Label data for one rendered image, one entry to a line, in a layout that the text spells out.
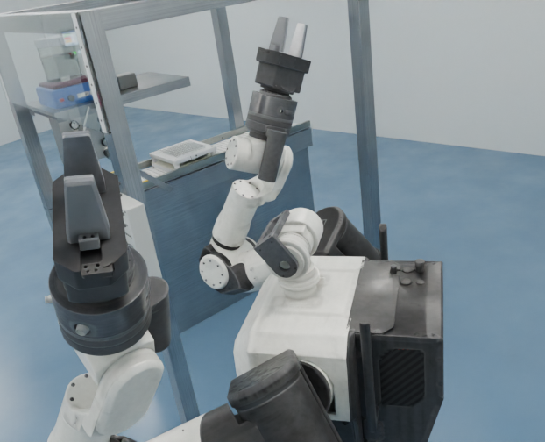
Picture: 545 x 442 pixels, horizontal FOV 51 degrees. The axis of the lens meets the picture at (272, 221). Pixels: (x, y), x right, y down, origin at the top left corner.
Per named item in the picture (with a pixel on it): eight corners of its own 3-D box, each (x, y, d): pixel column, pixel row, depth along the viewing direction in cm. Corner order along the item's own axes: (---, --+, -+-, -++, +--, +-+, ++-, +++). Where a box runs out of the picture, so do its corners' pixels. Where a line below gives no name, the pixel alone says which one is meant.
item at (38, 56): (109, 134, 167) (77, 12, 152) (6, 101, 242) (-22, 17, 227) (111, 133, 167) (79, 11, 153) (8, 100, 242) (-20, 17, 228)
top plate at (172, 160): (174, 165, 265) (173, 161, 264) (150, 156, 283) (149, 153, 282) (217, 150, 279) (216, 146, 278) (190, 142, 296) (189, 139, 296)
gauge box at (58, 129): (72, 168, 229) (57, 120, 220) (62, 164, 236) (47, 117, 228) (120, 152, 240) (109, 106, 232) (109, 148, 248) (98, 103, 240)
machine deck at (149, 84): (58, 123, 221) (54, 113, 219) (26, 112, 248) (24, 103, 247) (190, 85, 254) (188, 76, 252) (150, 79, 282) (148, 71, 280)
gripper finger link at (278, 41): (291, 18, 101) (283, 53, 103) (279, 16, 103) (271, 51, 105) (285, 16, 100) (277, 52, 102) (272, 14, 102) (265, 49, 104)
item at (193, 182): (98, 232, 247) (92, 211, 242) (73, 217, 268) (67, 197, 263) (313, 145, 317) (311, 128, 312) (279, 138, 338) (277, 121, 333)
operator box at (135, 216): (145, 286, 175) (125, 210, 164) (121, 269, 188) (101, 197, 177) (162, 278, 179) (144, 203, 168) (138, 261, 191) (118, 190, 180)
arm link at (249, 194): (287, 139, 113) (265, 192, 121) (247, 131, 110) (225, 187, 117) (297, 158, 109) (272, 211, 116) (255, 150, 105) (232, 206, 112)
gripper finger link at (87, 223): (101, 173, 41) (109, 232, 45) (54, 177, 40) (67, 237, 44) (102, 188, 40) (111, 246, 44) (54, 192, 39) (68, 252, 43)
